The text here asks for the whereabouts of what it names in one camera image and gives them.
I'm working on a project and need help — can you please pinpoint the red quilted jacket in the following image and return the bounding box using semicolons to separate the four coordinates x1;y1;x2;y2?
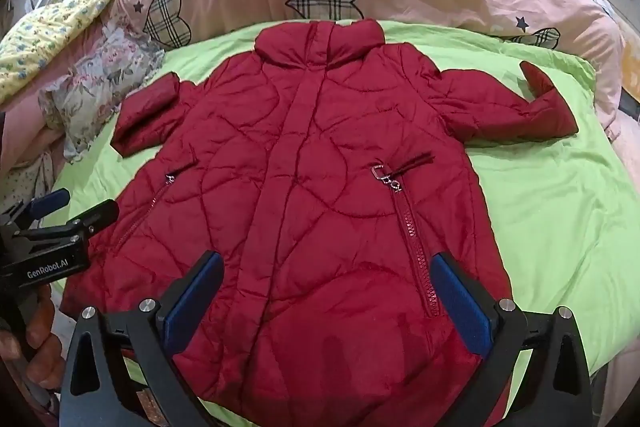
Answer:
60;19;581;427

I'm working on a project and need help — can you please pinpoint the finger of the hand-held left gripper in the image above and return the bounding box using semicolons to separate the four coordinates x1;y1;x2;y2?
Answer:
26;188;71;221
65;199;121;239

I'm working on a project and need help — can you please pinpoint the person's left hand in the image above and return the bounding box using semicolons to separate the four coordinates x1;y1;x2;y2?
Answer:
0;283;67;390

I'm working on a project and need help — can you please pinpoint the green bed sheet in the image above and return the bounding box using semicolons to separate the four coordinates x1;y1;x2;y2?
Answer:
50;19;640;427

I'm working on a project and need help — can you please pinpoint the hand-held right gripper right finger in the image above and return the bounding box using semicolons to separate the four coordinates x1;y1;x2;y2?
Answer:
431;251;608;427

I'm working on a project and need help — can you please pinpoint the yellow floral quilt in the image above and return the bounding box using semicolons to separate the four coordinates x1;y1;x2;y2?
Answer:
0;0;136;105

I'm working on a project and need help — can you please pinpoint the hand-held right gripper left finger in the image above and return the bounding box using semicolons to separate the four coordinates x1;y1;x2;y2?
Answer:
60;250;226;427

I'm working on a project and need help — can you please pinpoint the pink quilted blanket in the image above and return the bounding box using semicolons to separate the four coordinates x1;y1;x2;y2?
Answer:
0;52;66;168

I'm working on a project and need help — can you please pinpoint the grey floral cloth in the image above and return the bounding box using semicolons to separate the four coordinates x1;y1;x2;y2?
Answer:
37;24;166;162

